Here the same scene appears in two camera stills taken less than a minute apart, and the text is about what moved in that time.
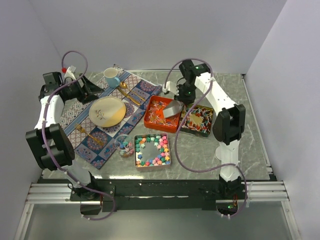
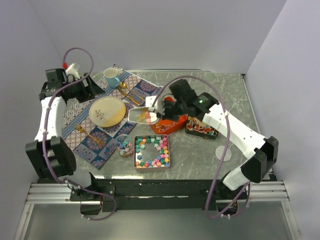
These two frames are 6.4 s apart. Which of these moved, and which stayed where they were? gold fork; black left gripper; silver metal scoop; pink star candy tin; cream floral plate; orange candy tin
Moved: silver metal scoop; orange candy tin
Stayed: gold fork; black left gripper; cream floral plate; pink star candy tin
